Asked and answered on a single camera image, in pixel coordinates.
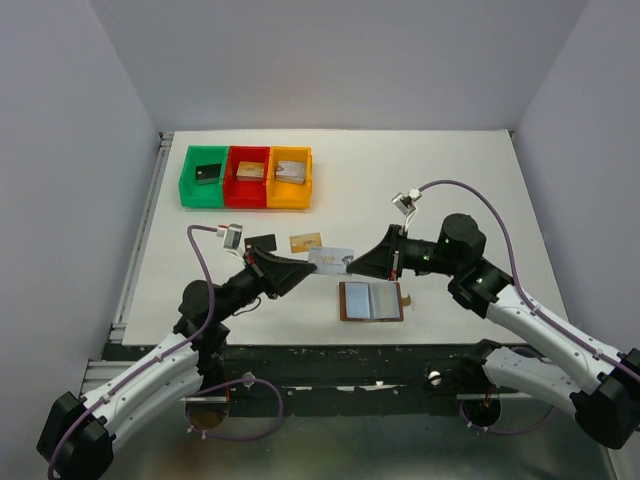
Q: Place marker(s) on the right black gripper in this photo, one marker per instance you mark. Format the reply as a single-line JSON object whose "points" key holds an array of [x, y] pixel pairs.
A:
{"points": [[378, 261]]}

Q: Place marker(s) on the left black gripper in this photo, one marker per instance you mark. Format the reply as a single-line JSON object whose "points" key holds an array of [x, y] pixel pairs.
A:
{"points": [[276, 276]]}

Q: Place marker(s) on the black credit card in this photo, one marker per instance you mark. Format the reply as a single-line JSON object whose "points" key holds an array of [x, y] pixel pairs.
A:
{"points": [[266, 243]]}

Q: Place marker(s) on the gold credit card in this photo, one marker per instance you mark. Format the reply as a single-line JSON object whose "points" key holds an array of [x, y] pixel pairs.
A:
{"points": [[304, 242]]}

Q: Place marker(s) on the brown leather card holder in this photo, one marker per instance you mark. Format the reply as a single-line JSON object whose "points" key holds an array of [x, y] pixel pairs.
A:
{"points": [[372, 302]]}

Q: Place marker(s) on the silver VIP credit card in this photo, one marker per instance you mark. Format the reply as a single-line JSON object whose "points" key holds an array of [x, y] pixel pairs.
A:
{"points": [[330, 260]]}

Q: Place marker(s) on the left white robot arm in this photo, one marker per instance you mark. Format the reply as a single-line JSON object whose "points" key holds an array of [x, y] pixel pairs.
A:
{"points": [[82, 433]]}

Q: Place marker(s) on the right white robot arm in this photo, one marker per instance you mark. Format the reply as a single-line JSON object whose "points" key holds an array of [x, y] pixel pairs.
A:
{"points": [[595, 383]]}

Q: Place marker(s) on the silver card stack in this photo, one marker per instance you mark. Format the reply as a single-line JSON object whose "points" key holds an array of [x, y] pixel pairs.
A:
{"points": [[291, 172]]}

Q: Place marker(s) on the gold card stack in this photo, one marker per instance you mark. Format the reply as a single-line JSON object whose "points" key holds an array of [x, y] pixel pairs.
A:
{"points": [[250, 171]]}

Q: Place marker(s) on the black card stack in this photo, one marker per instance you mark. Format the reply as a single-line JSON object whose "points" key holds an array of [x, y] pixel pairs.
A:
{"points": [[208, 174]]}

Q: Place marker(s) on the orange plastic bin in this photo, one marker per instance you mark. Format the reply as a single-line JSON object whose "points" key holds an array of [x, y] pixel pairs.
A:
{"points": [[281, 195]]}

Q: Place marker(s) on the red plastic bin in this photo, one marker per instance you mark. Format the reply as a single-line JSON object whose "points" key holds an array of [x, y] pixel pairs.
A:
{"points": [[241, 194]]}

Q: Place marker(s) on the green plastic bin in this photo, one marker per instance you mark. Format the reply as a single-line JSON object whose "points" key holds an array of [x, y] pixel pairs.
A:
{"points": [[195, 196]]}

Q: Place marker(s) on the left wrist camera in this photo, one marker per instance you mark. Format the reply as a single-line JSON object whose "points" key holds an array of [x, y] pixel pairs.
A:
{"points": [[231, 235]]}

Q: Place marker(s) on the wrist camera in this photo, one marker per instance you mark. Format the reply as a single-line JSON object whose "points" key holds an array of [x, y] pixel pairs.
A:
{"points": [[406, 204], [231, 235]]}

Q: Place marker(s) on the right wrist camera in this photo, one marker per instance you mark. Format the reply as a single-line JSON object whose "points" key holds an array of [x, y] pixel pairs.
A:
{"points": [[406, 204]]}

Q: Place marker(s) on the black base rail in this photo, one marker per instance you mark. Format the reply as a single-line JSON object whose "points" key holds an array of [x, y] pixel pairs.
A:
{"points": [[345, 380]]}

